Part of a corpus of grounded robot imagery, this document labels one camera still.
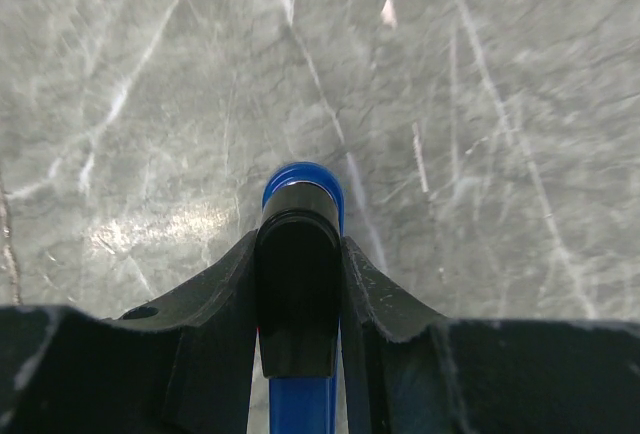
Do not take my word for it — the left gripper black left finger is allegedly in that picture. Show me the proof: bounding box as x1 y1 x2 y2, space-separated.
1 234 256 433

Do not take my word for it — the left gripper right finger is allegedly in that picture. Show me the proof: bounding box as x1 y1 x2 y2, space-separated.
341 239 639 433

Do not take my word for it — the blue black stapler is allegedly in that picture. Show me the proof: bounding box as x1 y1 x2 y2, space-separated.
254 162 344 433

